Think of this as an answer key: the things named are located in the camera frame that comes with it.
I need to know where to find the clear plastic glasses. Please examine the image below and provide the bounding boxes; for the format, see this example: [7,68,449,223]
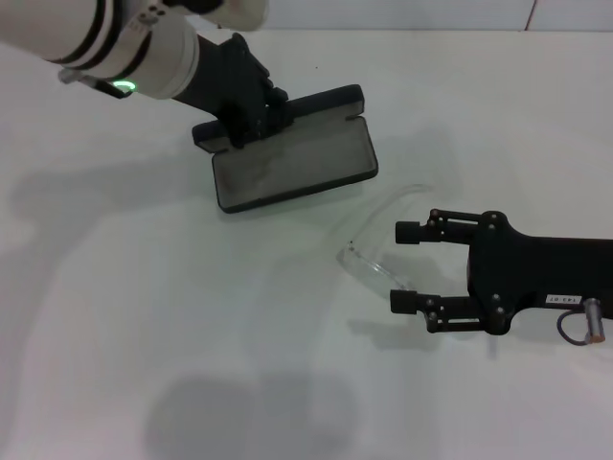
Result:
[334,184,435,294]

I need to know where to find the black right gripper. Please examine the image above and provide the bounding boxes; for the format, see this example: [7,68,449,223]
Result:
[390,208,613,336]

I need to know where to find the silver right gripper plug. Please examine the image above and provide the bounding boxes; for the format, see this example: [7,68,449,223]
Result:
[586,296,608,344]

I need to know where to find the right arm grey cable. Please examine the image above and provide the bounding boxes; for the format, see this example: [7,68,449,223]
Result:
[556,310,593,347]

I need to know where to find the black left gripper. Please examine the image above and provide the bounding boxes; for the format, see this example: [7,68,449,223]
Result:
[171,32,294,150]

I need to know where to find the black glasses case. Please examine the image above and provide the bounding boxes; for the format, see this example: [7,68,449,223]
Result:
[191,83,380,216]

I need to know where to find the left arm grey cable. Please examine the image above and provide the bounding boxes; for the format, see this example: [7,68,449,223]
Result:
[59,69,135,101]

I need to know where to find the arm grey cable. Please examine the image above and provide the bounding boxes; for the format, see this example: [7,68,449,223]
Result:
[59,69,135,101]
[556,310,593,347]

